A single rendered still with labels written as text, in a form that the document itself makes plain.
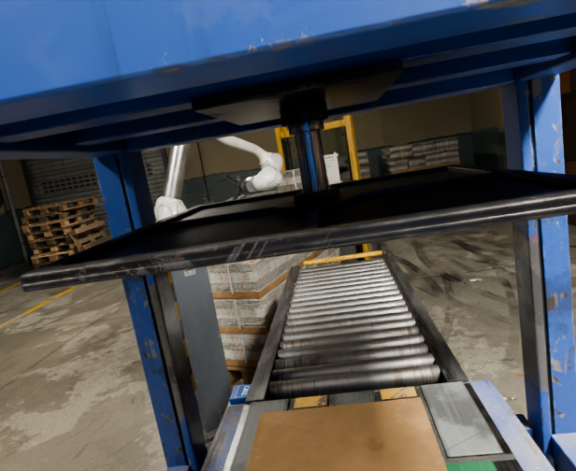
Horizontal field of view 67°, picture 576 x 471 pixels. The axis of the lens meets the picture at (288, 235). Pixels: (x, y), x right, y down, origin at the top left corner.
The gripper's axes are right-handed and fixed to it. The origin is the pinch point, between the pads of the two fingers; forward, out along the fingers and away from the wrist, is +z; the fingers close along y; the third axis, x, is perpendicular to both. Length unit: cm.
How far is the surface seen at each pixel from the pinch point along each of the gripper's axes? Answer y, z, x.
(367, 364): 58, -112, -115
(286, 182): 3, 7, 106
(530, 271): 33, -155, -124
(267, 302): 72, -14, -1
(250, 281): 56, -11, -9
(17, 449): 117, 120, -92
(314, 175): 4, -130, -164
